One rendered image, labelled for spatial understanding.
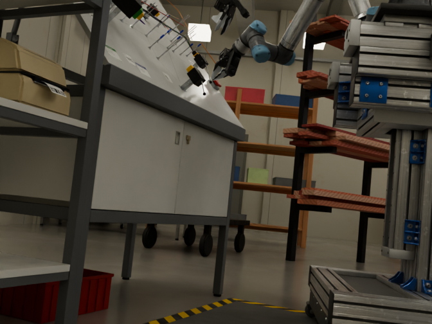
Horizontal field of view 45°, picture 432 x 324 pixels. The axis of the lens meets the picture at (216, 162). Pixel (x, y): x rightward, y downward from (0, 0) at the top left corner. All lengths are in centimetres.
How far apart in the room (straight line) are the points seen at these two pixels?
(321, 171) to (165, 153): 1003
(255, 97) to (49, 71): 618
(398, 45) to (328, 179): 1022
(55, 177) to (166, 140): 52
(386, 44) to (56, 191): 118
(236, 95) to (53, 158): 599
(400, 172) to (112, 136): 105
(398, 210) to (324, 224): 997
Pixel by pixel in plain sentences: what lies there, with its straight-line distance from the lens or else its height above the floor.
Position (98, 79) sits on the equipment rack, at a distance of 164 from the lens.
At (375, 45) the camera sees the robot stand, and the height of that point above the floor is 103.
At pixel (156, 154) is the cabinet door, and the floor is 63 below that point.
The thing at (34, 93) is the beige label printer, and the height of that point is 70.
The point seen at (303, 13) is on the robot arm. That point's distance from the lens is 233.
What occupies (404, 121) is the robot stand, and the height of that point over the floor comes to 81.
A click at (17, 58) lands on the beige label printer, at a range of 150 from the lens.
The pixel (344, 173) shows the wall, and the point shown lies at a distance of 1205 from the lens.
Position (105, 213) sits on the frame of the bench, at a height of 39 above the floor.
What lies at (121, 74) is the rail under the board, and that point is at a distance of 175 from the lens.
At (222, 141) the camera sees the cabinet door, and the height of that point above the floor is 77.
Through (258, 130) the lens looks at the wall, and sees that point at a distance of 1204.
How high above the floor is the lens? 45
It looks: 5 degrees up
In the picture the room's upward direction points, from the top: 6 degrees clockwise
